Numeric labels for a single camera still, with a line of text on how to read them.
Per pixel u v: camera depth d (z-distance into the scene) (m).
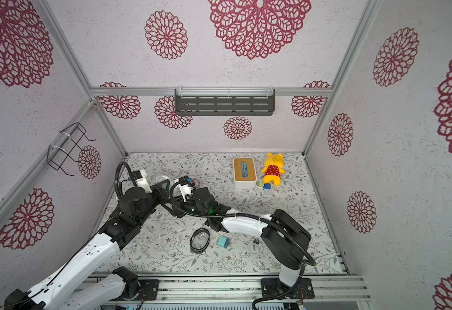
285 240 0.46
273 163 1.07
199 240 0.87
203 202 0.61
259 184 1.06
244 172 1.08
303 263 0.47
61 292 0.41
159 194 0.65
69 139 0.78
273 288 0.73
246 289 0.76
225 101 0.97
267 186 1.06
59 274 0.43
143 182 0.66
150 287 0.75
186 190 0.69
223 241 0.84
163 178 0.74
